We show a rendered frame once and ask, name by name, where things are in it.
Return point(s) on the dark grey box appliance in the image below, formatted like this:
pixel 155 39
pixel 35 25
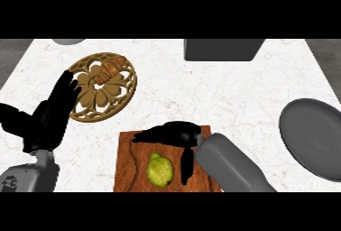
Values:
pixel 221 49

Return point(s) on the ornate wooden round trivet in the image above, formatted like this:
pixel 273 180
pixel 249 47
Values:
pixel 99 94

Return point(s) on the grey round object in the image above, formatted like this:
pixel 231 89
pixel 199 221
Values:
pixel 68 41

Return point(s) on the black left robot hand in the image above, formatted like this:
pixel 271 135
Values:
pixel 48 114

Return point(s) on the brown croissant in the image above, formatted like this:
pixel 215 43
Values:
pixel 109 71

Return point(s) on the dark grey pan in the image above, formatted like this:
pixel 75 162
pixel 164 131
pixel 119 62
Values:
pixel 313 138

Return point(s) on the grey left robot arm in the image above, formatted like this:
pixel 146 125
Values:
pixel 31 176

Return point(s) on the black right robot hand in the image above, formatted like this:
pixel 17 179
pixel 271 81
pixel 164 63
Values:
pixel 174 135

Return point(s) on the brown wooden cutting board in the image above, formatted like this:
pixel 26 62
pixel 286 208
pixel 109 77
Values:
pixel 133 164

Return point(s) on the green pear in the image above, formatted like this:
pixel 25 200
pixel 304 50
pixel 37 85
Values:
pixel 159 170

